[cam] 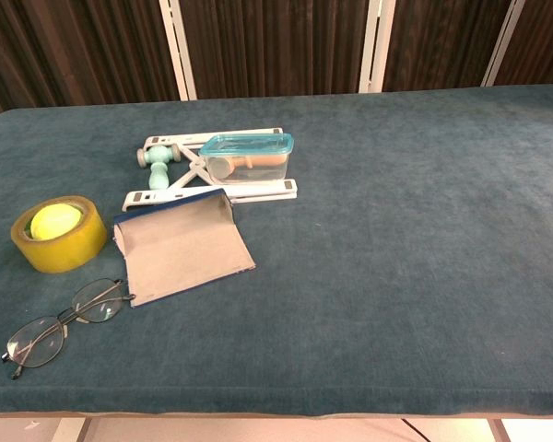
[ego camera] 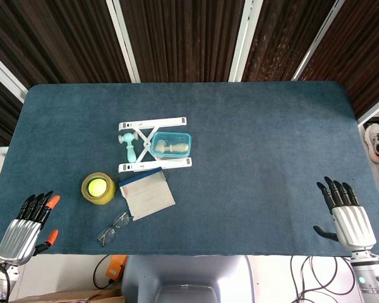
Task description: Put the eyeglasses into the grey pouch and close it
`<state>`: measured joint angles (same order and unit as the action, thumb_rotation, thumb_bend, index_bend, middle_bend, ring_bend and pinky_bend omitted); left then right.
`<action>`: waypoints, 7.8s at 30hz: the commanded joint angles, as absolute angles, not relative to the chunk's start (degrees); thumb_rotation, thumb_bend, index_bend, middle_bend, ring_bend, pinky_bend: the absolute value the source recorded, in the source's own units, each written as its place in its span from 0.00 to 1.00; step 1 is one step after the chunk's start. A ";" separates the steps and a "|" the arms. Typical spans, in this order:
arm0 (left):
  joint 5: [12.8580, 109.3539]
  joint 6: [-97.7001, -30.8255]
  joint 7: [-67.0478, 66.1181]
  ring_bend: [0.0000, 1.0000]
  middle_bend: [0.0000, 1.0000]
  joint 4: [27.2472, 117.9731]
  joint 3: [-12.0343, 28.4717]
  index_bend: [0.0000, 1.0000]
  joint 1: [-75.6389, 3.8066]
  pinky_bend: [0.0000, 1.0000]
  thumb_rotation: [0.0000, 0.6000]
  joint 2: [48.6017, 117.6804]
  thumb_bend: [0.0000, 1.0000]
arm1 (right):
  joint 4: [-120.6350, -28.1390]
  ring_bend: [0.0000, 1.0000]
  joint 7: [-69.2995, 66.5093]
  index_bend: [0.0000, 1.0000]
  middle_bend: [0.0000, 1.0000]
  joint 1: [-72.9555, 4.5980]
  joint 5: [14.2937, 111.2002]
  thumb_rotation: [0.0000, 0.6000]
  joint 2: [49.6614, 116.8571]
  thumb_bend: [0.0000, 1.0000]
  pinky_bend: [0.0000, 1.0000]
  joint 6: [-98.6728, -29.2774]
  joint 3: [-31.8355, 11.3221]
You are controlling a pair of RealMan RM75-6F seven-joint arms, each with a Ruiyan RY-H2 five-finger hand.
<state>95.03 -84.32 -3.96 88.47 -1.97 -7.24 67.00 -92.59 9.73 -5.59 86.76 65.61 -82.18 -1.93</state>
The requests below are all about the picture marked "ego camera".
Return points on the grey robot torso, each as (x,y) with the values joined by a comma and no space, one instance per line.
(189,271)

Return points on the wooden brush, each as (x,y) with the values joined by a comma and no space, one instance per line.
(178,147)

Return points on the light blue massage hammer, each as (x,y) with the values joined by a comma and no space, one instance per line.
(131,151)

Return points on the clear container with blue lid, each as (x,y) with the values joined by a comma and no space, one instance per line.
(172,137)

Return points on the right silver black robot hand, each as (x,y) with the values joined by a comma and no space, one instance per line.
(355,227)

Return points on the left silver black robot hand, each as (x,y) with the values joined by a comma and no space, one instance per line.
(17,238)

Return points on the white folding laptop stand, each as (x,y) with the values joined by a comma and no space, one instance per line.
(154,122)

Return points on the white partition post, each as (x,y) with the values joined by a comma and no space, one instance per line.
(316,44)
(123,41)
(376,109)
(6,75)
(244,41)

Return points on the blue table cloth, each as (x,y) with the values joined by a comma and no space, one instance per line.
(256,158)

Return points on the eyeglasses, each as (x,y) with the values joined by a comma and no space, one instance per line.
(108,236)

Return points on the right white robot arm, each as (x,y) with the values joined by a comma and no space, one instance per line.
(368,281)

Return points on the yellow tape roll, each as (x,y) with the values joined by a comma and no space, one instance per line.
(110,195)

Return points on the orange power device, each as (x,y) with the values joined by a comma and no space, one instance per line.
(116,268)

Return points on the yellow green tennis ball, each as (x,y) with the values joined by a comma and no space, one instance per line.
(95,186)

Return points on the white sneaker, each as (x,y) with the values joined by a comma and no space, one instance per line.
(374,143)

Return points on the brown partition panel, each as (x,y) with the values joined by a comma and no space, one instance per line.
(0,116)
(281,38)
(57,41)
(183,41)
(360,47)

